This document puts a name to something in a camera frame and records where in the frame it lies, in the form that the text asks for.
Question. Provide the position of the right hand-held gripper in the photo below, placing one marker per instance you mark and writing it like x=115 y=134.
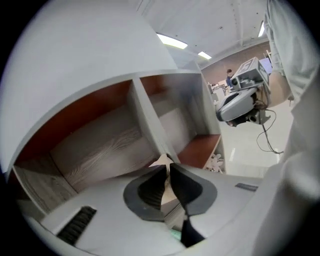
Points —
x=252 y=72

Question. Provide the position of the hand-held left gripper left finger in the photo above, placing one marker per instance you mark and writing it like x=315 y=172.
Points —
x=145 y=197

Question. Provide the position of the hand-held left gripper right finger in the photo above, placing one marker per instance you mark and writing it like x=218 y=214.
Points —
x=192 y=192

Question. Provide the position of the beige tissues pack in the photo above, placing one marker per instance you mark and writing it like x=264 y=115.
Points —
x=163 y=160

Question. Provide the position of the grey wooden shelf cabinet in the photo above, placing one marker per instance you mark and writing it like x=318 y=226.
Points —
x=105 y=140

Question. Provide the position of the person's right forearm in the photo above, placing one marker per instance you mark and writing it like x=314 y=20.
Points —
x=278 y=92

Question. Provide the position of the potted pink white flowers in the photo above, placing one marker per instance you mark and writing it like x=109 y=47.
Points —
x=215 y=162

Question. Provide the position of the lit computer screen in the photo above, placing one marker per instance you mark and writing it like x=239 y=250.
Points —
x=266 y=65

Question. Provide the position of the person's grey shirt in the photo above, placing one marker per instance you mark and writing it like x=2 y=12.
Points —
x=300 y=125

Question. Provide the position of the ceiling light panel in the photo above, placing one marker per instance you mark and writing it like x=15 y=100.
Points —
x=204 y=55
x=261 y=28
x=172 y=41

